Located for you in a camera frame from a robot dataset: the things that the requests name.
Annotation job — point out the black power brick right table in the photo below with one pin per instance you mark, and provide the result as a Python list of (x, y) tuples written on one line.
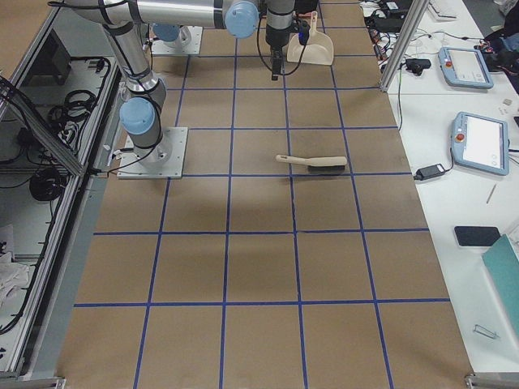
[(429, 172)]

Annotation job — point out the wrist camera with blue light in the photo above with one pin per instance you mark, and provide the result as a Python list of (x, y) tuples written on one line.
[(303, 32)]

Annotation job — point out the beige hand brush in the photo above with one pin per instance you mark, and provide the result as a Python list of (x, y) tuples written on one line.
[(327, 164)]

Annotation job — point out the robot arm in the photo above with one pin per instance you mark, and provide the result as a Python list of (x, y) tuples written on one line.
[(239, 18), (140, 114)]

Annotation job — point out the lower teach pendant tablet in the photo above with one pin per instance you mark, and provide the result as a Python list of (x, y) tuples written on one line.
[(481, 143)]

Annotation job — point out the aluminium frame post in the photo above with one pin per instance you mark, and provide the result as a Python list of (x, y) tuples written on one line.
[(409, 28)]

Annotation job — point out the teal notebook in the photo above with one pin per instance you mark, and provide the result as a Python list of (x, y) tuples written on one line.
[(501, 261)]

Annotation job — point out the beige plastic dustpan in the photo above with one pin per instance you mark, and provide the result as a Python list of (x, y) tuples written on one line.
[(319, 47)]

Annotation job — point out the black smartphone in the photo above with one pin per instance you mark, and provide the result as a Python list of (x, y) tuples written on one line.
[(476, 236)]

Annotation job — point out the upper teach pendant tablet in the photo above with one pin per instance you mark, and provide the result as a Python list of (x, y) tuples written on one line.
[(464, 68)]

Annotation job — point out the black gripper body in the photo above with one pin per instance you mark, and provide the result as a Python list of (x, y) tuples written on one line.
[(276, 37)]

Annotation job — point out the crumpled white cloth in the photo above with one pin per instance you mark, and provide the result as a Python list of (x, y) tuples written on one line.
[(14, 276)]

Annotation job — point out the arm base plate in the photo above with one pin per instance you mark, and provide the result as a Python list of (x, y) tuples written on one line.
[(165, 161), (176, 40)]

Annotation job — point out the teach pendant tablet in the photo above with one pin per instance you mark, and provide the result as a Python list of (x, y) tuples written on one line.
[(481, 143), (464, 68)]

